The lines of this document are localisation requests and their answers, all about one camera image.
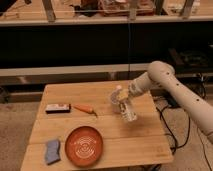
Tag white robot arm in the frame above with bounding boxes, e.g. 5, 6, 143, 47
115, 61, 213, 144

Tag translucent plastic cup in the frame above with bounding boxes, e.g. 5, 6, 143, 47
109, 91, 120, 113

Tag long wooden shelf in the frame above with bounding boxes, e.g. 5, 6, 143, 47
0, 62, 213, 85

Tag orange carrot toy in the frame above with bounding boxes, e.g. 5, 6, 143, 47
73, 105, 98, 117

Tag black power adapter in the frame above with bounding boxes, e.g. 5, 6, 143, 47
163, 96, 179, 108

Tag wooden table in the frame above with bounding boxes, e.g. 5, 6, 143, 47
21, 81, 173, 171

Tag black red small box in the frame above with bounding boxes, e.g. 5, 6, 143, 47
45, 104, 71, 114

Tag orange patterned plate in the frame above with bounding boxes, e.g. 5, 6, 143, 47
64, 126, 103, 167

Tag black equipment on shelf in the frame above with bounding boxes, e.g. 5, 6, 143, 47
168, 48, 213, 72

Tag blue grey sponge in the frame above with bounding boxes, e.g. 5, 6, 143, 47
44, 139, 60, 165

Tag black cables on floor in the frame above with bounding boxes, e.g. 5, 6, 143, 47
156, 74, 213, 171

